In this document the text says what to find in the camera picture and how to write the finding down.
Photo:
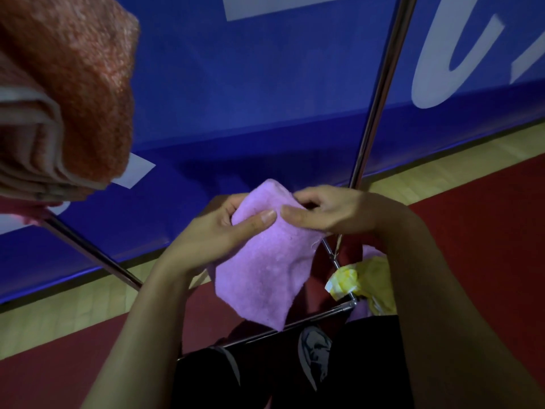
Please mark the blue banner with white print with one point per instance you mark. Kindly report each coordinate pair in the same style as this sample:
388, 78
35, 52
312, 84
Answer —
264, 80

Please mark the metal drying rack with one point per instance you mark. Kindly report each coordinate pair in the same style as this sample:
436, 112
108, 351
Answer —
383, 89

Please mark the person's right hand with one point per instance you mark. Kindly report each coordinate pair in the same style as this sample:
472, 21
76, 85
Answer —
340, 212

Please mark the pink towel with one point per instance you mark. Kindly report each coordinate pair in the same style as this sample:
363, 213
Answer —
25, 210

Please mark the person's left hand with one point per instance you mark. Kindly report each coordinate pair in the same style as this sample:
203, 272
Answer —
208, 238

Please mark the purple towel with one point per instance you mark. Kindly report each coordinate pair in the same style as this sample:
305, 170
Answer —
359, 310
268, 268

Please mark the person's right grey shoe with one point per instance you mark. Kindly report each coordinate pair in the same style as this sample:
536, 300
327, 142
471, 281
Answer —
314, 355

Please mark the person's left grey shoe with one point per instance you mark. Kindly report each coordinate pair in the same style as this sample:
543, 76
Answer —
230, 366

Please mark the person's right forearm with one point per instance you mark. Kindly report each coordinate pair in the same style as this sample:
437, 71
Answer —
460, 323

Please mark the person's left forearm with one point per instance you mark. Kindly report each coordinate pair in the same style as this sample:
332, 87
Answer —
136, 345

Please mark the person's grey shoe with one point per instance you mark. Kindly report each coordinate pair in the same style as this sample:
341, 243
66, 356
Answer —
230, 366
314, 355

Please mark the yellow white cloth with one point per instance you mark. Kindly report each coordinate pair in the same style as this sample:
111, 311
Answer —
362, 281

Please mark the person's black trousers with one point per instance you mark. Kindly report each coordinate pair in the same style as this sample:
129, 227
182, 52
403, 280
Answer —
366, 370

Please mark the orange patterned towel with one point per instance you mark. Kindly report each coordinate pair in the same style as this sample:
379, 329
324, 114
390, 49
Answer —
89, 97

